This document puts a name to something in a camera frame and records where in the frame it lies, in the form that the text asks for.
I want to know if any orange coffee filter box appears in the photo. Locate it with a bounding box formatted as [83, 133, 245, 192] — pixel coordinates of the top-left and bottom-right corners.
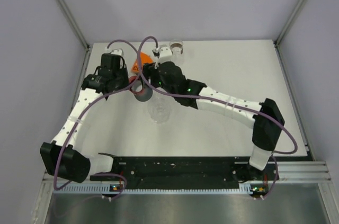
[131, 52, 153, 74]

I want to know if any dark carafe with red lid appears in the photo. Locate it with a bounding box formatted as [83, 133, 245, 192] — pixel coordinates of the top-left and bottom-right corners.
[129, 76, 153, 102]

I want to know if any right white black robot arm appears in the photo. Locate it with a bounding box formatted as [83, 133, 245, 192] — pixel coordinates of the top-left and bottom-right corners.
[142, 61, 284, 181]

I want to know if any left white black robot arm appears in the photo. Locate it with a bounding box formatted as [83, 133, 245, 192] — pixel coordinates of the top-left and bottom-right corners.
[40, 49, 129, 183]

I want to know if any clear glass flask with coffee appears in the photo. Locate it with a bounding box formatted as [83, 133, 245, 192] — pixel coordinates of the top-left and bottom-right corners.
[169, 39, 184, 62]

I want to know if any clear glass dripper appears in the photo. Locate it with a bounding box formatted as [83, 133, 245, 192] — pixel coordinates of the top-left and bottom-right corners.
[148, 98, 171, 123]

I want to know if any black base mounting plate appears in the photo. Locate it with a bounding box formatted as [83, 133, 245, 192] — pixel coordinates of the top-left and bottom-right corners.
[90, 157, 279, 190]

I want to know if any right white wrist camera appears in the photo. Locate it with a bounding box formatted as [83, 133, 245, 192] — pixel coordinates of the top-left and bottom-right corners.
[152, 44, 173, 63]

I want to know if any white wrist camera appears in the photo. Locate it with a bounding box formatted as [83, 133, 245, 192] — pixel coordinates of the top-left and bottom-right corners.
[152, 44, 173, 63]
[105, 48, 124, 57]

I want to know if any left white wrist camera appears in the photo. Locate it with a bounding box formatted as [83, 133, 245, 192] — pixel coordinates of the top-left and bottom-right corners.
[105, 48, 124, 57]

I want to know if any left aluminium frame post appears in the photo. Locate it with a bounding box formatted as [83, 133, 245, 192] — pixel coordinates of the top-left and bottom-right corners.
[56, 0, 90, 51]

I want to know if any aluminium frame post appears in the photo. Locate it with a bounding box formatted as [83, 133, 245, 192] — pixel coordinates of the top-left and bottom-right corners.
[274, 0, 308, 48]
[56, 0, 90, 51]

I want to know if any grey slotted cable duct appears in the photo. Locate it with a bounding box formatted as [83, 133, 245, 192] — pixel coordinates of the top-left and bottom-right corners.
[54, 183, 268, 195]

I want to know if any right aluminium frame post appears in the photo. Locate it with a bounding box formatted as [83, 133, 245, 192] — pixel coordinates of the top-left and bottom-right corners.
[274, 0, 308, 48]

